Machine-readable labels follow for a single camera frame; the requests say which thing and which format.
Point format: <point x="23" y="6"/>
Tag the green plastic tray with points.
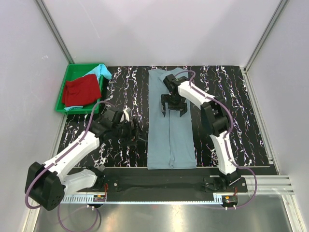
<point x="77" y="89"/>

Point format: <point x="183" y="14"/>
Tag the aluminium front rail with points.
<point x="268" y="206"/>

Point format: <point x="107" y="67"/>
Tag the grey-blue polo shirt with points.
<point x="170" y="136"/>

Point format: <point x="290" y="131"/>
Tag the red t shirt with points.
<point x="82" y="91"/>

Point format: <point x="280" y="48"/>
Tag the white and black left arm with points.
<point x="48" y="183"/>

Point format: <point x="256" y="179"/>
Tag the connector box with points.
<point x="232" y="199"/>
<point x="99" y="198"/>

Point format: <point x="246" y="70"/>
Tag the right connector box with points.
<point x="232" y="199"/>

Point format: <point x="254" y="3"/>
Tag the left aluminium corner post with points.
<point x="53" y="28"/>

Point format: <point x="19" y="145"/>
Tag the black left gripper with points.
<point x="133" y="135"/>

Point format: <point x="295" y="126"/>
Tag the right aluminium corner post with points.
<point x="266" y="33"/>

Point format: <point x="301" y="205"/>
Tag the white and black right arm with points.
<point x="216" y="120"/>

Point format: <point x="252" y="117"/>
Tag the left connector box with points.
<point x="99" y="198"/>

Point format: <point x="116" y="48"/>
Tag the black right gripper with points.
<point x="182" y="107"/>

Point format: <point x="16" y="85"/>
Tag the white slotted cable duct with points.
<point x="87" y="198"/>

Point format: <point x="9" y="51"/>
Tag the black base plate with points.
<point x="182" y="184"/>

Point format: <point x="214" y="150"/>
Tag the light blue t shirt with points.
<point x="101" y="71"/>

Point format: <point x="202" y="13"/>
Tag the aluminium corner post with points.
<point x="53" y="28"/>
<point x="266" y="33"/>

